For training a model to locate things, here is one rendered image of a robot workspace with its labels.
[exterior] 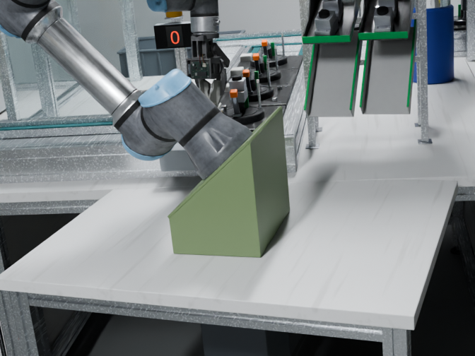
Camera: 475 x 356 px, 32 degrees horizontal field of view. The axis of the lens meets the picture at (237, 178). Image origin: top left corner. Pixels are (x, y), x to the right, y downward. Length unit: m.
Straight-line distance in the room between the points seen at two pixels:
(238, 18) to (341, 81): 3.23
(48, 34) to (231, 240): 0.62
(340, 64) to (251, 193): 0.76
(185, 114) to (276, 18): 3.70
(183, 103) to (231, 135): 0.12
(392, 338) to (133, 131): 0.75
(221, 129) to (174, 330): 1.63
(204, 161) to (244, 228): 0.17
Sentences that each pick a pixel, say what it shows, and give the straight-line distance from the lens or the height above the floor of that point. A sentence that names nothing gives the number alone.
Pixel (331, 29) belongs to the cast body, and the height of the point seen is 1.22.
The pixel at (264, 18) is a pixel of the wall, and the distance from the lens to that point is 5.49.
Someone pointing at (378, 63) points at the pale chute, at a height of 1.10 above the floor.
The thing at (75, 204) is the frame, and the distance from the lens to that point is 2.37.
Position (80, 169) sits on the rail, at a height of 0.89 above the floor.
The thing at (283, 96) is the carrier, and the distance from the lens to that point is 2.64.
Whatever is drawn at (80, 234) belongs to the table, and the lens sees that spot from 2.03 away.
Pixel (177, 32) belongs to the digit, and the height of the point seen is 1.21.
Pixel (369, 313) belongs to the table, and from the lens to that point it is 1.55.
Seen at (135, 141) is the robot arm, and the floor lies 1.08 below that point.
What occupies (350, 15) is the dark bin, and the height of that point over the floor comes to 1.24.
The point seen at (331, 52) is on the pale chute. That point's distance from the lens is 2.41.
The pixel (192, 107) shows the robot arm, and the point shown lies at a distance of 1.79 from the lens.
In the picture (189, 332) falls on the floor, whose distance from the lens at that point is 3.28.
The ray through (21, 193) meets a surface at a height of 0.86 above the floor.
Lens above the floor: 1.61
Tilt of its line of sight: 19 degrees down
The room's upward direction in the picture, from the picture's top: 6 degrees counter-clockwise
